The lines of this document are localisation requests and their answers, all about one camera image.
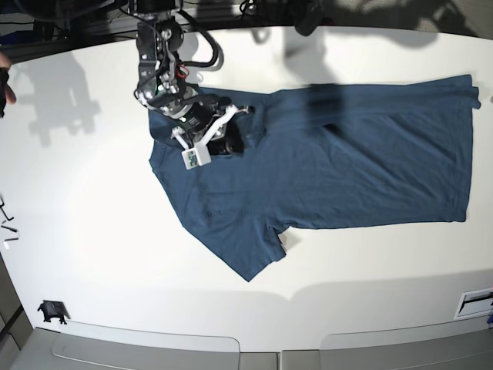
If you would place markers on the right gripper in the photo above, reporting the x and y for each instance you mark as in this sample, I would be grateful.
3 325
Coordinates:
201 112

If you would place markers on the blue T-shirt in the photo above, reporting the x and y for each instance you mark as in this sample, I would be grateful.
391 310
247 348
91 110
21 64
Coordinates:
324 157

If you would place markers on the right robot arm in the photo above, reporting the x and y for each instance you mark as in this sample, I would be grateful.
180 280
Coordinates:
163 75

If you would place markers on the allen keys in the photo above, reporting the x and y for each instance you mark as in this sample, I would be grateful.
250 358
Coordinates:
12 233

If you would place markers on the black table clamp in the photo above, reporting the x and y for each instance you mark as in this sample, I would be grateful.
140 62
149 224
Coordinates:
54 310

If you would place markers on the white label plate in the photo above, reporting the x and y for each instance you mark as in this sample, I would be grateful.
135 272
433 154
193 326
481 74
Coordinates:
474 304

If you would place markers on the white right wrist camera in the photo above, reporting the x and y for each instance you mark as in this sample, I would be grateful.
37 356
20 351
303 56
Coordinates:
196 156

